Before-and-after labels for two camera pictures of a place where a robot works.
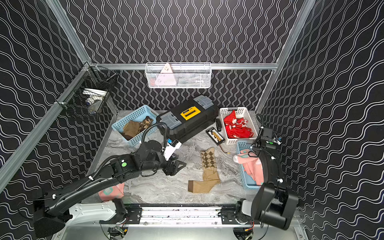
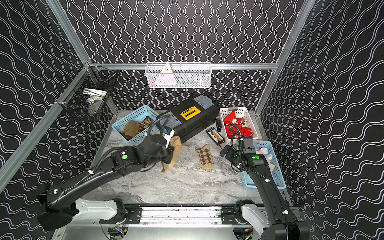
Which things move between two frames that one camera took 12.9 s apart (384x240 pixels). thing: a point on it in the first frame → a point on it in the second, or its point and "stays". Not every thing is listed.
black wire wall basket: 87,94 stays
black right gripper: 253,147 → 228,156
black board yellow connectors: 216,137 stays
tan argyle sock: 145,124 stays
